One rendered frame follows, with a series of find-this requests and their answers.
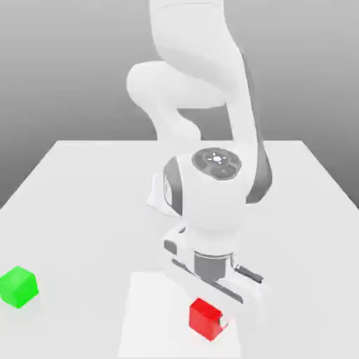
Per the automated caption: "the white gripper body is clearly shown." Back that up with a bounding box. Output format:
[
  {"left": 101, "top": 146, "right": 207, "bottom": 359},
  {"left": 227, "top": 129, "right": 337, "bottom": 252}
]
[{"left": 164, "top": 255, "right": 272, "bottom": 330}]

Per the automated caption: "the small red cube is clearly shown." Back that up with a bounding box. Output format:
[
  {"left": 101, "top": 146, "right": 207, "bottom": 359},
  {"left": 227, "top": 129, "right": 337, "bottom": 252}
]
[{"left": 188, "top": 297, "right": 229, "bottom": 342}]

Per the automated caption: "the small green cube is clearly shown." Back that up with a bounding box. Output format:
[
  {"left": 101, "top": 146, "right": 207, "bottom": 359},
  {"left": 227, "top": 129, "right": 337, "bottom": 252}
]
[{"left": 0, "top": 265, "right": 40, "bottom": 310}]

